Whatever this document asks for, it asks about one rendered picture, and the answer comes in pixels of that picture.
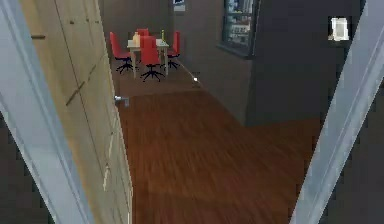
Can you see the red office chair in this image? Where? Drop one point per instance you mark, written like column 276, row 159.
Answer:
column 149, row 53
column 143, row 32
column 118, row 50
column 175, row 46

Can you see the blue framed wall picture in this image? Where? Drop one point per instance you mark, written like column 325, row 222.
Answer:
column 179, row 4

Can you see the tan box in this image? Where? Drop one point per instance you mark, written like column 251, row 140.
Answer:
column 136, row 39

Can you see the yellow green bottle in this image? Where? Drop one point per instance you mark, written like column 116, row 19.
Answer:
column 163, row 34

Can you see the pale wooden dining table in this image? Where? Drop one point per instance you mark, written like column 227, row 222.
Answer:
column 162, row 45

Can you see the light wooden room door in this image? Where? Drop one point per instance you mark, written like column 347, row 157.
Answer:
column 83, row 100

